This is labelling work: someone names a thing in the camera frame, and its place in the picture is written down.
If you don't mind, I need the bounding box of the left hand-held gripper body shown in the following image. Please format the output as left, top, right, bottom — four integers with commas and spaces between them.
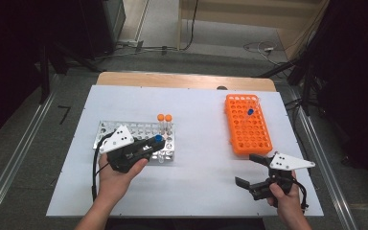
99, 125, 154, 174

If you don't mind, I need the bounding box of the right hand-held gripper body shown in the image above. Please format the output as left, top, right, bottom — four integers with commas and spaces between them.
248, 152, 316, 201

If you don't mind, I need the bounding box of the blue-capped test tube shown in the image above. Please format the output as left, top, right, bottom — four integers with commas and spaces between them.
241, 108, 256, 127
153, 134, 167, 164

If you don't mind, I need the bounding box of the orange plastic test tube rack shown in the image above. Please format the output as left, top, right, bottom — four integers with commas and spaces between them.
224, 93, 274, 157

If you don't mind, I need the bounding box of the silver metal test tube rack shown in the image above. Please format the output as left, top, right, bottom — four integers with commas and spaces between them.
92, 119, 176, 164

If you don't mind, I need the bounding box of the orange-capped test tube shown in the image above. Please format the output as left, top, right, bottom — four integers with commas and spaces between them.
156, 113, 166, 135
164, 113, 173, 135

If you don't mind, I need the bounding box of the person's right hand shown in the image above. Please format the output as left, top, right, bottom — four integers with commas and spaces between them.
266, 171, 304, 215

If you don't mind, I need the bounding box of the person's left hand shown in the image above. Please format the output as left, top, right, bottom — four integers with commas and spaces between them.
97, 152, 150, 205

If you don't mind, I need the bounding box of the person's dark clothing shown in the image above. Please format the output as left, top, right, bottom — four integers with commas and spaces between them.
104, 218, 266, 230

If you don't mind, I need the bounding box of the black tripod stand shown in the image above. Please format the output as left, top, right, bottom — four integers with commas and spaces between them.
255, 57, 320, 116
37, 41, 104, 104

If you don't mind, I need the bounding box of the black curtain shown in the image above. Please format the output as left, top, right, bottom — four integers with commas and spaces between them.
312, 0, 368, 193

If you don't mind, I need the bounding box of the dark grey cabinet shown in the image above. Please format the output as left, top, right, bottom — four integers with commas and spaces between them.
80, 0, 127, 60

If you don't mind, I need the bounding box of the light wooden cabinet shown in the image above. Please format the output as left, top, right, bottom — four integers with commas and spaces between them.
176, 0, 330, 60

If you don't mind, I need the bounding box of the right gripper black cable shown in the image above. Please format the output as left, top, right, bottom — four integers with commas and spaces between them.
291, 176, 311, 215

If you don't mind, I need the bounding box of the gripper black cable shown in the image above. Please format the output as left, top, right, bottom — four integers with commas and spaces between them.
291, 176, 311, 215
91, 132, 116, 203

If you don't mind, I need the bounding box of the aluminium floor rail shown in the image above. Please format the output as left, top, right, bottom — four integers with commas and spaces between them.
0, 75, 60, 230
295, 104, 360, 230

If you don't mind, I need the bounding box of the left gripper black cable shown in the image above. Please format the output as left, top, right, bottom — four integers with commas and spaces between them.
91, 132, 116, 203

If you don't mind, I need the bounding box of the grey floor cable bundle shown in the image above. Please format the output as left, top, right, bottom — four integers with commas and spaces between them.
114, 39, 180, 55

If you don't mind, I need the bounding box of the white floor cable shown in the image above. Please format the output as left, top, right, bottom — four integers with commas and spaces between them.
242, 40, 289, 65

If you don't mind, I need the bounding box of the black power cable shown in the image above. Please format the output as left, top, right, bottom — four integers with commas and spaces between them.
181, 0, 199, 52

